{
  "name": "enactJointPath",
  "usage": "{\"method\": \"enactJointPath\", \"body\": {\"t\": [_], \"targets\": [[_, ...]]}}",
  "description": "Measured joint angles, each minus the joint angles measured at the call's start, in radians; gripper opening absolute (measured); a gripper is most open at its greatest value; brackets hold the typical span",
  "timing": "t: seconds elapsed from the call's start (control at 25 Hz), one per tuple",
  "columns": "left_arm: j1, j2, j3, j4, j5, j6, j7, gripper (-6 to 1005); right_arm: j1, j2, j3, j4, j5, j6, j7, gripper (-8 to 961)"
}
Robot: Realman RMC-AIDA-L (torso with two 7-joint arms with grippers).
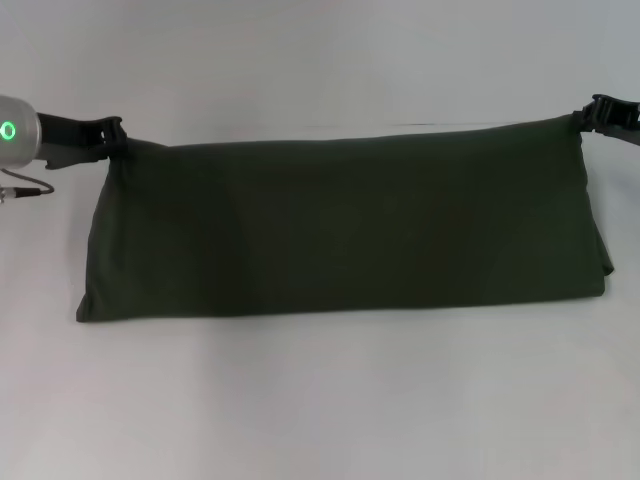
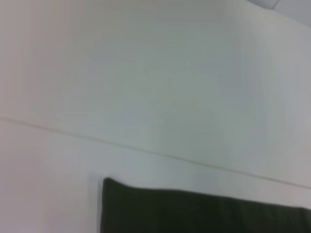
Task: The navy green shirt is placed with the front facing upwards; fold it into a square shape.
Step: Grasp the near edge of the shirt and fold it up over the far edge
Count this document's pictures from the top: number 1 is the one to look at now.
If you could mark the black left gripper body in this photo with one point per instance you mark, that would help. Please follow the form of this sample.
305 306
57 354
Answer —
70 137

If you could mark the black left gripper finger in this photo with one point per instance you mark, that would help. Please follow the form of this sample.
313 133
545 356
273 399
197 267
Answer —
112 125
119 147

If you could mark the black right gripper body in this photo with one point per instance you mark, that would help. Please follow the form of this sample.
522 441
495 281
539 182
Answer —
620 120

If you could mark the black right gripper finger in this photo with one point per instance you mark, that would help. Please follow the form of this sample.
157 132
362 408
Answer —
586 125
590 107

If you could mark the dark green FREE! t-shirt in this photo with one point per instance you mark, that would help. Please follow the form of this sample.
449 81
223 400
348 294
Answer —
345 225

